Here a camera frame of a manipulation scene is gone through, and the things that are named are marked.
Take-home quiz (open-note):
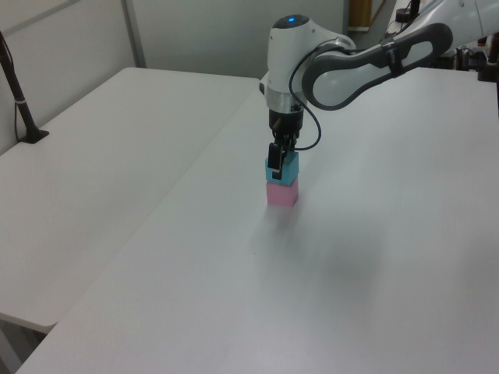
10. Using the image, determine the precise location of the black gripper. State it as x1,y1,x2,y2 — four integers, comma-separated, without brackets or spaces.
267,108,304,182

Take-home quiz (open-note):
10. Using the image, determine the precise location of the blue foam cube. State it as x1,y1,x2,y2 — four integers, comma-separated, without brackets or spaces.
264,150,301,187

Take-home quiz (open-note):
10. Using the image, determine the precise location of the pink foam cube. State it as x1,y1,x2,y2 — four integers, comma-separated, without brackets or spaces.
265,179,299,207

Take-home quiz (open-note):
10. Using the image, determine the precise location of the brown cardboard panel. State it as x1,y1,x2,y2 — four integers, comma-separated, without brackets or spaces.
348,0,386,31

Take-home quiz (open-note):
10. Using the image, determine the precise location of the white adjoining table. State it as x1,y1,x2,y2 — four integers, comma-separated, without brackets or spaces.
0,66,261,335

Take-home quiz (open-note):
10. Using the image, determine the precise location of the dark brown clamp stand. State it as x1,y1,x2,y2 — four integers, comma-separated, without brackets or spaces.
476,34,499,83

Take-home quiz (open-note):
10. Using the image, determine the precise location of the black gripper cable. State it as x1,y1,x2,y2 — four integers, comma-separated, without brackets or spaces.
289,36,324,152

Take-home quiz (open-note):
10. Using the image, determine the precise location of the black device with red wires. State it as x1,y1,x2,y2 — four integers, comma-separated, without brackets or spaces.
394,0,423,23

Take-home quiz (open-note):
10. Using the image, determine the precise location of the grey partition post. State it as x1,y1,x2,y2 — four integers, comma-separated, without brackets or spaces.
119,0,148,69

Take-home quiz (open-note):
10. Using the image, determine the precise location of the black device with cables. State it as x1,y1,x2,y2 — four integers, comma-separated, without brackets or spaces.
440,45,480,72

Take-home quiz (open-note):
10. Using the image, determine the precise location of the black camera pole with base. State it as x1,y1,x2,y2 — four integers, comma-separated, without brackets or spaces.
0,30,51,146

